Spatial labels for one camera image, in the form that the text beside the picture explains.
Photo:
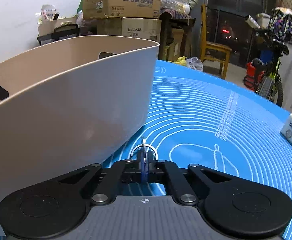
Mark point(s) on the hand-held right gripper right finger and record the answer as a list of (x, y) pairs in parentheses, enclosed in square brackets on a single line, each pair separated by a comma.
[(149, 166)]

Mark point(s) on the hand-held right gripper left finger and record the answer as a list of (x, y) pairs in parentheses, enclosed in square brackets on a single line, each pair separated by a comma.
[(141, 166)]

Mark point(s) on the beige plastic basin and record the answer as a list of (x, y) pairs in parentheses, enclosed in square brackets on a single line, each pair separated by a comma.
[(60, 110)]

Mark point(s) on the blue silicone mat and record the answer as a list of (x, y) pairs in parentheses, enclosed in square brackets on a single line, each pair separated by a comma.
[(198, 120)]

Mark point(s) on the black trolley rack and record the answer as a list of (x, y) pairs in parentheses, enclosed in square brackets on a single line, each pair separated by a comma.
[(65, 30)]

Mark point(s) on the snack bag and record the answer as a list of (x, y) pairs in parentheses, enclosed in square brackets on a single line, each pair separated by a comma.
[(48, 12)]

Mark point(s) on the clear plastic bag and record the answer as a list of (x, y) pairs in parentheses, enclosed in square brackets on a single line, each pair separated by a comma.
[(194, 63)]

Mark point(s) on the wooden chair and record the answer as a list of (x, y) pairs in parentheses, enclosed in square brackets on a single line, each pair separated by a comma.
[(214, 47)]

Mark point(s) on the brown printed cardboard box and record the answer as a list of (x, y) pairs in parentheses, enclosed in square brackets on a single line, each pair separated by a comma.
[(136, 28)]

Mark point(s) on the green and black bicycle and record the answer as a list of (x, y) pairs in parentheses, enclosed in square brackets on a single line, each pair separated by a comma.
[(271, 80)]

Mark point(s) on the open-flap cardboard box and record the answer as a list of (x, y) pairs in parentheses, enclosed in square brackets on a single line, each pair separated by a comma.
[(121, 2)]

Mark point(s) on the bag of plastic bottles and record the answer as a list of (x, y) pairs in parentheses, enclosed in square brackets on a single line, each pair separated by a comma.
[(177, 2)]

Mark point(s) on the patterned cloth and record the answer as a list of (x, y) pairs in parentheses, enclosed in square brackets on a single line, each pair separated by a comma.
[(281, 22)]

